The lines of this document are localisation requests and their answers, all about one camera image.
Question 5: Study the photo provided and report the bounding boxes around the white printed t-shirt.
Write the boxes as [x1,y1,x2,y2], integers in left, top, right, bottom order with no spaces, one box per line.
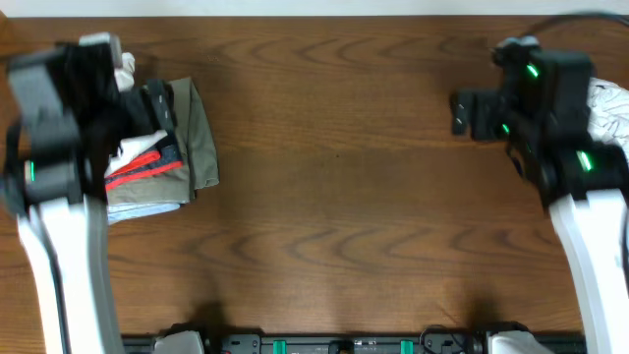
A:
[104,52,167,177]

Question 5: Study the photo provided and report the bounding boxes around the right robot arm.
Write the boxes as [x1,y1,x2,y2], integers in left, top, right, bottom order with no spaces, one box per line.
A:
[450,35,628,353]

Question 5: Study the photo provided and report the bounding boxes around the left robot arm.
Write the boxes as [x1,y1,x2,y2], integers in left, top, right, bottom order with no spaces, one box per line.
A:
[1,32,177,353]

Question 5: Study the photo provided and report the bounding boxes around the black garment with red trim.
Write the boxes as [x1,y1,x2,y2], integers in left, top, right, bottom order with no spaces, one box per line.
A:
[105,80,183,192]

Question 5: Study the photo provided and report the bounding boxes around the crumpled white garment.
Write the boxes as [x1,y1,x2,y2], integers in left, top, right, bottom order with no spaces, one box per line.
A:
[587,78,629,157]

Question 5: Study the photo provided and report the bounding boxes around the folded khaki pants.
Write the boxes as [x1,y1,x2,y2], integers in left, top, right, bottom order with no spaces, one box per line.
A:
[108,78,219,224]

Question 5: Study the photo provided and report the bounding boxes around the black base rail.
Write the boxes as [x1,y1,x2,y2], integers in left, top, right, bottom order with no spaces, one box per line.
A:
[120,322,589,354]

